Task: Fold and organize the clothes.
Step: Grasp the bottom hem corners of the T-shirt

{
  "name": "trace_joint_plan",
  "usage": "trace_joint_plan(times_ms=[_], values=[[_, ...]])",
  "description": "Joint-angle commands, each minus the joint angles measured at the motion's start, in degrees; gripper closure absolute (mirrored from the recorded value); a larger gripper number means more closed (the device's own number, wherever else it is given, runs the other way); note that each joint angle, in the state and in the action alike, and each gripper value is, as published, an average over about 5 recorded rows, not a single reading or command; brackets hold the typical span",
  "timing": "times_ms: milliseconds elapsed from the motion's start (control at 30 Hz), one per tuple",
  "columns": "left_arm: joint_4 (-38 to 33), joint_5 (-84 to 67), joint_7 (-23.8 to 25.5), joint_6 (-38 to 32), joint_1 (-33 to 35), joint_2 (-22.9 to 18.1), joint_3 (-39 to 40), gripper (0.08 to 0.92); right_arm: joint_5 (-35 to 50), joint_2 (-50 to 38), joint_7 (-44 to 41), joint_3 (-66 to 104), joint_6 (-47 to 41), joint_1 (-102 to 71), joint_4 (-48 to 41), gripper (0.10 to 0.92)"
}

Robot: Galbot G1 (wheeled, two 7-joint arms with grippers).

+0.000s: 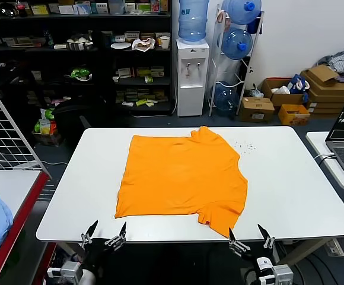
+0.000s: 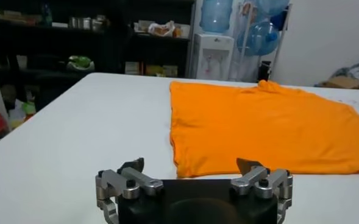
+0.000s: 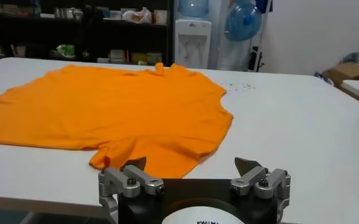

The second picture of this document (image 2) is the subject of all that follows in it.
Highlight black shelf unit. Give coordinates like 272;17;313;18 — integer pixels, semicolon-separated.
0;0;197;112

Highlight white plastic food bag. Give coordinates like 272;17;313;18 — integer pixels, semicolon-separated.
148;20;176;38

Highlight upright blue water jug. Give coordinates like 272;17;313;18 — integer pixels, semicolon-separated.
199;0;233;33

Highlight orange t-shirt with white print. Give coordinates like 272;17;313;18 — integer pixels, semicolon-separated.
169;79;359;179

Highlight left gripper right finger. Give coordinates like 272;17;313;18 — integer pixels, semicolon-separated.
230;157;294;224

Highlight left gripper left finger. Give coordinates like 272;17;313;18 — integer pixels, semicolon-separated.
94;157;165;224

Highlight large white table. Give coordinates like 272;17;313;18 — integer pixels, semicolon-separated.
0;72;359;224

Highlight bowl of green fruit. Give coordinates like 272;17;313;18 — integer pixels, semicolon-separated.
65;55;95;72

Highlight white water dispenser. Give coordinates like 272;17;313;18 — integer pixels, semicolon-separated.
188;32;235;82

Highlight white metal jug rack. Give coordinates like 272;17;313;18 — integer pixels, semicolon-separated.
227;0;293;83

